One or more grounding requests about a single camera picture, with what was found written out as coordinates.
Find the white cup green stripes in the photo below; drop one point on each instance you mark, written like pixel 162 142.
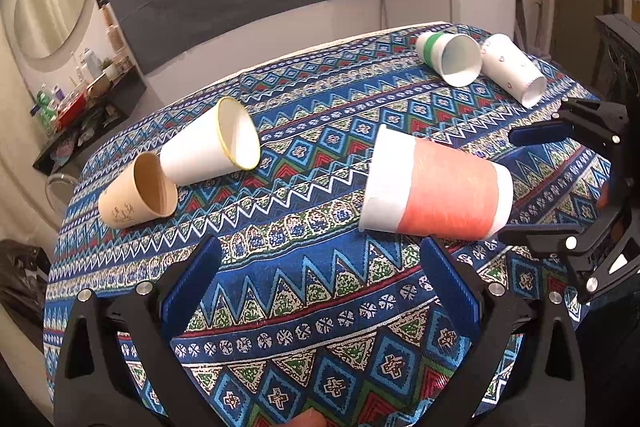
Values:
pixel 455 58

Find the blue patterned tablecloth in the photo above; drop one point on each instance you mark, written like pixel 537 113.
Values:
pixel 307 311

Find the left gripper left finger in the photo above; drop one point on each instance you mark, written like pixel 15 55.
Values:
pixel 93 385

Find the round wall mirror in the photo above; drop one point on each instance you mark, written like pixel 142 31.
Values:
pixel 43 26

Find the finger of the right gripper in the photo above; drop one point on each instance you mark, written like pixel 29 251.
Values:
pixel 589 122
pixel 598 259

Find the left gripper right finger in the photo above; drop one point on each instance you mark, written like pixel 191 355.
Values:
pixel 546 386

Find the brown kraft paper cup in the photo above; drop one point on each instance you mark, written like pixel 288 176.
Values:
pixel 140 193

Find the white cup pink hearts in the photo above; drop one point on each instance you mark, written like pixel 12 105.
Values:
pixel 505 64

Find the black shelf with toiletries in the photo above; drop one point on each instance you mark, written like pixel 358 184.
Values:
pixel 86 116

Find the orange and white paper cup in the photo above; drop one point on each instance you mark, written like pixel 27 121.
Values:
pixel 418 187

